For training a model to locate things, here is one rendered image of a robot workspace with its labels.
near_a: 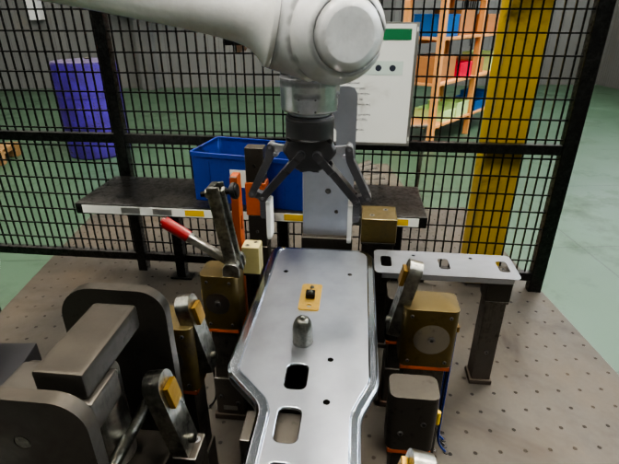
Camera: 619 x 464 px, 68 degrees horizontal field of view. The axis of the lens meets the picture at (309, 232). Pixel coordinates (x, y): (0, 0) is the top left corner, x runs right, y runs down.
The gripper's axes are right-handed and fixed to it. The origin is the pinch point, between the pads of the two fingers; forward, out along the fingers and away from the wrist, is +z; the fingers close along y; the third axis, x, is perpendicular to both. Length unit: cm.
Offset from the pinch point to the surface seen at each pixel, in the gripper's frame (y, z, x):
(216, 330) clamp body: -17.3, 20.2, -2.7
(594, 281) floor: 156, 112, 183
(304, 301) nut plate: -0.7, 13.2, -1.8
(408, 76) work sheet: 20, -19, 54
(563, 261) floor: 146, 112, 206
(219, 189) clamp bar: -15.6, -6.8, 1.1
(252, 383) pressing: -5.8, 13.5, -22.4
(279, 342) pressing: -3.4, 13.5, -13.0
